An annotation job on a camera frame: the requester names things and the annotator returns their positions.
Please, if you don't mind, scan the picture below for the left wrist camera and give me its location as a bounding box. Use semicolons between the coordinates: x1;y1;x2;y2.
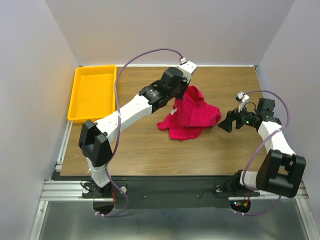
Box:
177;57;198;84

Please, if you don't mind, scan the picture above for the left aluminium side rail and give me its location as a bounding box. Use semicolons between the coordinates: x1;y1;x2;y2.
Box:
55;120;88;177

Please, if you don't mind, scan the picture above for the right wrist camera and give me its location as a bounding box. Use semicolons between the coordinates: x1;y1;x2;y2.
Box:
235;91;250;113

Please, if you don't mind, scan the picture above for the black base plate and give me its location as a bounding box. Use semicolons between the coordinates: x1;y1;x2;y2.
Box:
51;174;260;214

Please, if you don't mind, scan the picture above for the white knob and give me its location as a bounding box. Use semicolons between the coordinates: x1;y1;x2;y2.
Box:
120;186;127;193

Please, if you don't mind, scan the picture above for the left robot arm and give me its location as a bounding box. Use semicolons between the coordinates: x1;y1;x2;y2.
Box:
78;62;197;197

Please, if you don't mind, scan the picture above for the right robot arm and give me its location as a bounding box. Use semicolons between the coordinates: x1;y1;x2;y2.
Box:
218;95;306;198

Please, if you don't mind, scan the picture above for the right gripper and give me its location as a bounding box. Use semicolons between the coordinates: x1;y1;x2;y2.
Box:
217;101;258;132

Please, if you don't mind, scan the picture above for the silver knob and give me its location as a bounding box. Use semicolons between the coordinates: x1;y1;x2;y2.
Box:
215;185;223;194

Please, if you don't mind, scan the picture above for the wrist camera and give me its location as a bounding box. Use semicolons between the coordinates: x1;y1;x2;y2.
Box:
177;57;198;84
235;91;250;113

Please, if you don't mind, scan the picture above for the aluminium frame rail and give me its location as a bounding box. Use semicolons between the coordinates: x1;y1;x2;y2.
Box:
40;180;83;201

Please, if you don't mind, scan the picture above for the yellow plastic tray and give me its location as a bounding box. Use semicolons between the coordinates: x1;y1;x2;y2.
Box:
67;65;117;123

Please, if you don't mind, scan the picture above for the red t shirt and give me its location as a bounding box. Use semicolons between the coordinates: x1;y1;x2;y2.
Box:
157;85;222;142

